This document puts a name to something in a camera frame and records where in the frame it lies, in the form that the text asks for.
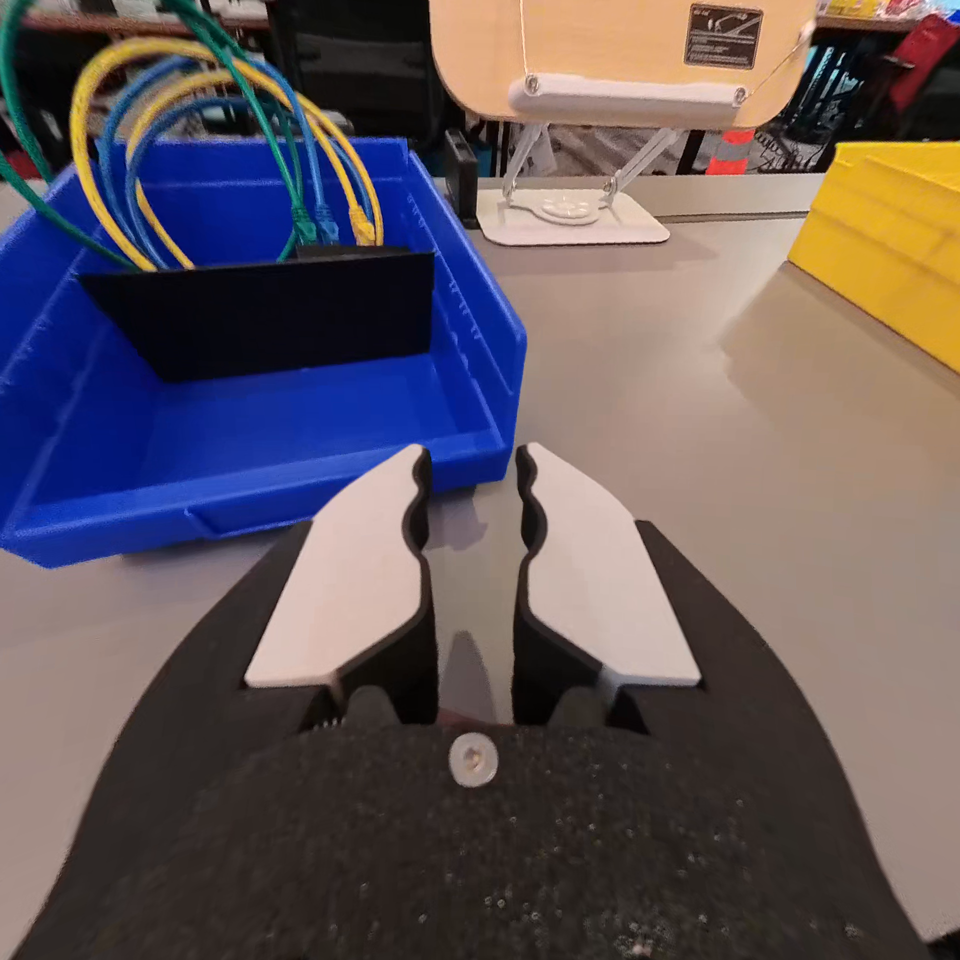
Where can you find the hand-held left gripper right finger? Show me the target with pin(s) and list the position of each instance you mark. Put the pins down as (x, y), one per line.
(600, 592)

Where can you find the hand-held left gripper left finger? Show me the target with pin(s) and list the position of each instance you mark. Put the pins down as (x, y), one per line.
(352, 592)

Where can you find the blue plastic bin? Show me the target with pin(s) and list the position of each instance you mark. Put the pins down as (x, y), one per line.
(300, 420)

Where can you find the black ethernet switch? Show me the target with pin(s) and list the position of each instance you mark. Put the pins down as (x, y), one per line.
(337, 252)

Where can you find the yellow plastic bin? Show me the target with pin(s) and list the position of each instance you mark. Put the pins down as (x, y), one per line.
(892, 247)

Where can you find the black bin divider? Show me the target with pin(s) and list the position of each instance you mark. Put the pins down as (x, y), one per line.
(285, 322)

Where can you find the black power bank with display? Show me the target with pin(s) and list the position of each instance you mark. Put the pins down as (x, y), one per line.
(459, 180)

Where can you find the orange traffic cone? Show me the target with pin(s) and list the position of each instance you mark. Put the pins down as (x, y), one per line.
(731, 154)

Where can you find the wooden stand white base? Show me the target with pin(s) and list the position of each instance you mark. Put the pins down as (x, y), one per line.
(600, 45)

